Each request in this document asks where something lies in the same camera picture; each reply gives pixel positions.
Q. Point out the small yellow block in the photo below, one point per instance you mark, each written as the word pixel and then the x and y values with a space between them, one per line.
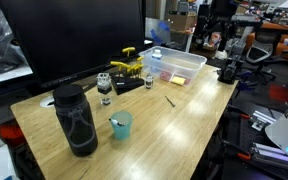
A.
pixel 178 80

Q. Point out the black and white marker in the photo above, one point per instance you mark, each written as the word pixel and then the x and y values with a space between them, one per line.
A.
pixel 116 123

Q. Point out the teal plastic cup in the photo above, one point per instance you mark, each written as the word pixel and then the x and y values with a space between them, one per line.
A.
pixel 124 130

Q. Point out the small clear glass jar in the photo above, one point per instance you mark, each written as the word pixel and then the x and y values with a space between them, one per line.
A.
pixel 149 81

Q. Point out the black hex key stand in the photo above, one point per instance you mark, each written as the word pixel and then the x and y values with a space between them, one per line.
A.
pixel 127 86

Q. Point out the white bottle blue label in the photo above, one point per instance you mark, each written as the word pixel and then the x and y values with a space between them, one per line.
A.
pixel 156 55

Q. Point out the clear block black holder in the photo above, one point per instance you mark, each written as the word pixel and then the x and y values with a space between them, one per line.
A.
pixel 104 88

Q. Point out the clear plastic storage bin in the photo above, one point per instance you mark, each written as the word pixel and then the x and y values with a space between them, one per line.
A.
pixel 187 63

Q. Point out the clear sheet blue tape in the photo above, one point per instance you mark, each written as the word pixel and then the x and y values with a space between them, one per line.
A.
pixel 160 30

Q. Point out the brown cardboard box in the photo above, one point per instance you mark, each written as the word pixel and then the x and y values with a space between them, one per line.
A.
pixel 182 21

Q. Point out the black water bottle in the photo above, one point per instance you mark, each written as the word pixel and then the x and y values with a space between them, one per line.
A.
pixel 64 100

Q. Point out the large black monitor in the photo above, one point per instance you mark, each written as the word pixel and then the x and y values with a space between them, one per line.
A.
pixel 77 33

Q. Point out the black equipment tower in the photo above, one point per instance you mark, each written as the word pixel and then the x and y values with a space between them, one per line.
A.
pixel 204 20

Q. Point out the black office chair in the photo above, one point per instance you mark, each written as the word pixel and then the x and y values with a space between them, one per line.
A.
pixel 259 53

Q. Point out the red box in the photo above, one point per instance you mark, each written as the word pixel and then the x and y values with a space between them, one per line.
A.
pixel 279 93

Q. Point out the white shelf board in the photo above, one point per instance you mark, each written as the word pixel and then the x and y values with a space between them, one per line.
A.
pixel 7 75

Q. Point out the orange object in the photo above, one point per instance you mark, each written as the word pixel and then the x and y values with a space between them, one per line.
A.
pixel 10 131

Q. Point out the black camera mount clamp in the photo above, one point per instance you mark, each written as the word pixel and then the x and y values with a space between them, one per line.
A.
pixel 229 71

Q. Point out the silver metal bracket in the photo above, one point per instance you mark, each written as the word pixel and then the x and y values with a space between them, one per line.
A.
pixel 259 123

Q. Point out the silver aluminium extrusion rail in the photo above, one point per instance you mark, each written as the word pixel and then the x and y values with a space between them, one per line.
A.
pixel 270 153

